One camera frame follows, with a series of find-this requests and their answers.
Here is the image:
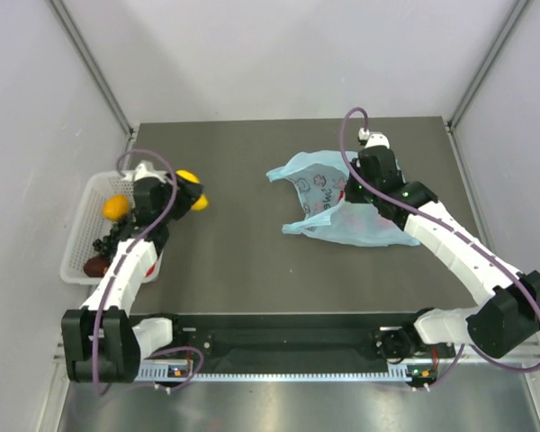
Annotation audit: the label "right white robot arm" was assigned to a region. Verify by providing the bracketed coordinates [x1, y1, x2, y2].
[344, 146, 540, 359]

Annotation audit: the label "yellow fake mango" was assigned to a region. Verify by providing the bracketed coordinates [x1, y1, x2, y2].
[175, 169, 209, 212]

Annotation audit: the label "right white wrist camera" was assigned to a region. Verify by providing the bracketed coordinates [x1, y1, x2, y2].
[357, 128, 390, 149]

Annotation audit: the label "left aluminium frame post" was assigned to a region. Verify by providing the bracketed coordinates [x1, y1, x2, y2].
[46, 0, 134, 137]

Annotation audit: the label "grey slotted cable duct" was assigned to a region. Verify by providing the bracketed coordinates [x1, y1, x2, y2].
[134, 360, 437, 383]

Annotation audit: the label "dark purple fake grapes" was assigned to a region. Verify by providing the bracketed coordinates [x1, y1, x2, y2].
[92, 218, 134, 261]

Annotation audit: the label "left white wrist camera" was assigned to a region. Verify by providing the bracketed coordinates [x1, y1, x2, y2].
[120, 161, 167, 183]

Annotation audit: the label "light blue plastic bag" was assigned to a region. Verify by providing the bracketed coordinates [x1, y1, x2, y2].
[266, 150, 419, 248]

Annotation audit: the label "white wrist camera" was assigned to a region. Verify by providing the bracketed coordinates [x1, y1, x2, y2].
[357, 128, 390, 149]
[120, 161, 167, 183]

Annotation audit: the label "orange fake orange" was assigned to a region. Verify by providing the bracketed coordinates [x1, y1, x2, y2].
[102, 194, 130, 221]

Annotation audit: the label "right aluminium frame post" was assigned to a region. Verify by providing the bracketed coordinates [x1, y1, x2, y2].
[445, 0, 533, 134]

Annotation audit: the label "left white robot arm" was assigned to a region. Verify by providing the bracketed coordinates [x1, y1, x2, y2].
[61, 170, 208, 384]

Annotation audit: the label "red fake apple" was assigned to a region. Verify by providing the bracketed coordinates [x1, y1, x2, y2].
[145, 261, 158, 277]

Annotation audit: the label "aluminium frame post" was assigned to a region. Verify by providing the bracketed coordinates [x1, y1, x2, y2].
[46, 0, 134, 137]
[445, 0, 533, 134]

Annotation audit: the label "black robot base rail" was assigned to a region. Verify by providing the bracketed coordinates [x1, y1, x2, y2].
[134, 312, 455, 374]

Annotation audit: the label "white perforated plastic basket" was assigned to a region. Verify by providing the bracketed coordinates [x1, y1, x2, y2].
[59, 172, 142, 285]

